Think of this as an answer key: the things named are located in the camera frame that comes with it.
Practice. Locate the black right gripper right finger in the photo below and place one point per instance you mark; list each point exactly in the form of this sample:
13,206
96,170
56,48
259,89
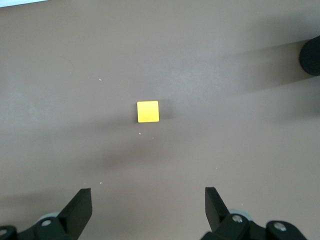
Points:
220,220

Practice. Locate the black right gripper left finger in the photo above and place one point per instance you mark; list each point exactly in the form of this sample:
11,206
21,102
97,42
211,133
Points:
72,217

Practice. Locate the yellow block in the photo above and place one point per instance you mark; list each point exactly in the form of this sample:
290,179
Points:
148,111

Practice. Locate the brown table mat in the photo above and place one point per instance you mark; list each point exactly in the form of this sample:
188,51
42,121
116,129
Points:
75,100

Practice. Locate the black round object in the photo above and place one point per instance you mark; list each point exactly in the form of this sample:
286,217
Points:
311,56

